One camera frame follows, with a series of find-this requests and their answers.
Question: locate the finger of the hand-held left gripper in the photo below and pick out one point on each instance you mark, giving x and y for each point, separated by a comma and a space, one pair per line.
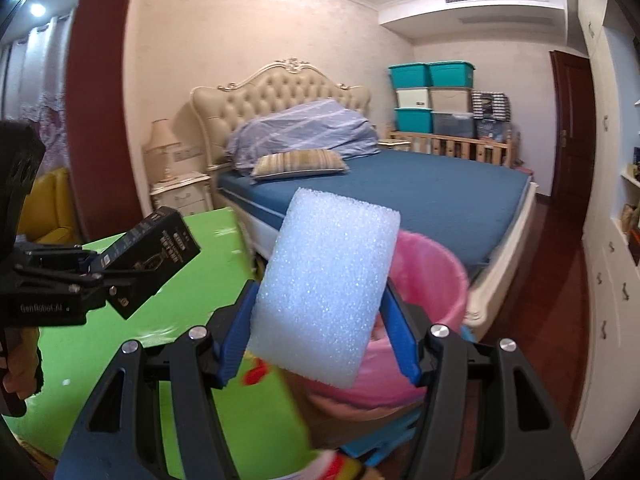
75, 282
50, 257

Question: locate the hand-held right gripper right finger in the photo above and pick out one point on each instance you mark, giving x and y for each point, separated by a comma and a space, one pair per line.
400, 335

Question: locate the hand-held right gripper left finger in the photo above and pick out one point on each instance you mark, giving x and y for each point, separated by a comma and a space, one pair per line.
235, 340

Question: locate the pink lined waste bin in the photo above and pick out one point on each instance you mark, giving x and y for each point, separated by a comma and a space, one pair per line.
440, 285

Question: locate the black printed box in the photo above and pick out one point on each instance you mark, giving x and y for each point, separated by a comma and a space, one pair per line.
150, 255

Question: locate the white foam block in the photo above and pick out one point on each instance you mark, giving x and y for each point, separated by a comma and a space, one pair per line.
325, 285

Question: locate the person's left hand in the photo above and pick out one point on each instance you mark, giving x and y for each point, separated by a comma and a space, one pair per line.
25, 365

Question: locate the yellow chair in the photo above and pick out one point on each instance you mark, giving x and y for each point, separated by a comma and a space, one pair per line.
50, 205

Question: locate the green cartoon printed tablecloth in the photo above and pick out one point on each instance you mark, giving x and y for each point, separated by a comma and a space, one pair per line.
165, 330

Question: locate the cream carved nightstand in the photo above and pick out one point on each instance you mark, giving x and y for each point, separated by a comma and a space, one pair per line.
182, 195

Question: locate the cream tufted bed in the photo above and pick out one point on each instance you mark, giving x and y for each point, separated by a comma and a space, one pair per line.
425, 195

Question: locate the beige table lamp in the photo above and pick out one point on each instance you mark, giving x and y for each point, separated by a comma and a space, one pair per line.
161, 140

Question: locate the lace patterned curtain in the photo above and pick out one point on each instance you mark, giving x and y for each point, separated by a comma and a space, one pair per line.
40, 90

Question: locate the brown striped pillow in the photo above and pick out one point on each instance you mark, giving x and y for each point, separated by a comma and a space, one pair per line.
300, 164

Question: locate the teal storage box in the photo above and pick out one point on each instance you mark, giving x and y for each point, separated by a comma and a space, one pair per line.
414, 121
410, 76
451, 75

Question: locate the grey translucent storage box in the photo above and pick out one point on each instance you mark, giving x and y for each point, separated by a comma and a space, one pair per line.
453, 126

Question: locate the purple striped quilt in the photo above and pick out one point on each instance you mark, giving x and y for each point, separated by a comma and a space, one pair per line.
300, 132

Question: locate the white wardrobe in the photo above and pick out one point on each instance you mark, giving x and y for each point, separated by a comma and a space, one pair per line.
610, 260

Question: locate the dark printed carton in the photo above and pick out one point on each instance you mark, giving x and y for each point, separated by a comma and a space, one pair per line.
492, 131

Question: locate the beige storage box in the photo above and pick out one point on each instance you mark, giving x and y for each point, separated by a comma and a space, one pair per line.
451, 101
413, 98

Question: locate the black striped carton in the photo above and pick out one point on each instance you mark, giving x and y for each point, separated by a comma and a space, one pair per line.
491, 106

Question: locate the dark wooden door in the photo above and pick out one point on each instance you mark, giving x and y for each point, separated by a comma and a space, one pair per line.
570, 135

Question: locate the wall socket panel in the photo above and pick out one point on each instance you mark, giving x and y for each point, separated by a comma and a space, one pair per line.
186, 153

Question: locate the wooden crib rail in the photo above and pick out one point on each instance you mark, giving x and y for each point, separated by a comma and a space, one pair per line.
450, 147

